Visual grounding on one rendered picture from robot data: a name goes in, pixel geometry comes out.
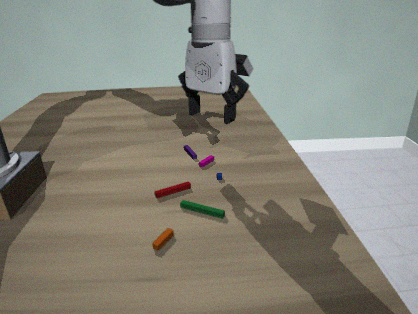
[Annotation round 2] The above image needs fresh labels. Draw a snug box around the orange rod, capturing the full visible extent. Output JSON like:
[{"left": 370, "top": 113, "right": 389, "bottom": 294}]
[{"left": 152, "top": 228, "right": 174, "bottom": 251}]

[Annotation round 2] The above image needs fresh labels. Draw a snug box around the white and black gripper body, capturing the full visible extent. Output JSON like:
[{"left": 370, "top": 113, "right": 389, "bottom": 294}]
[{"left": 185, "top": 38, "right": 236, "bottom": 95}]

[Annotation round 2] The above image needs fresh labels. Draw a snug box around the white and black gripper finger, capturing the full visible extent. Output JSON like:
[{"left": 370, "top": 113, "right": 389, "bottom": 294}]
[
  {"left": 222, "top": 71, "right": 249, "bottom": 124},
  {"left": 178, "top": 71, "right": 200, "bottom": 116}
]

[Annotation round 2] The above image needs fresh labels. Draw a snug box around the green rod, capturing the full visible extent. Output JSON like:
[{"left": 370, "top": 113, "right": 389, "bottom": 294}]
[{"left": 180, "top": 200, "right": 225, "bottom": 219}]

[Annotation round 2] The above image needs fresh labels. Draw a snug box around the magenta rod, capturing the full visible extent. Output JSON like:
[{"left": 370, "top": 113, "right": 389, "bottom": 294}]
[
  {"left": 199, "top": 159, "right": 208, "bottom": 167},
  {"left": 205, "top": 155, "right": 214, "bottom": 163}
]

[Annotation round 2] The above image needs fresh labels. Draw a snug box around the purple rod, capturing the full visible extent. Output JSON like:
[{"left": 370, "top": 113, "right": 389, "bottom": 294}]
[{"left": 184, "top": 145, "right": 197, "bottom": 159}]

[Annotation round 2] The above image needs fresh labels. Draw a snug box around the red rod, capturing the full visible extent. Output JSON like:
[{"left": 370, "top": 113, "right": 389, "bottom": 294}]
[{"left": 155, "top": 182, "right": 191, "bottom": 198}]

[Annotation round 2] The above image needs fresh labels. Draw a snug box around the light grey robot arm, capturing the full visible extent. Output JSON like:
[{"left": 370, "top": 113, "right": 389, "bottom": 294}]
[{"left": 0, "top": 0, "right": 254, "bottom": 178}]

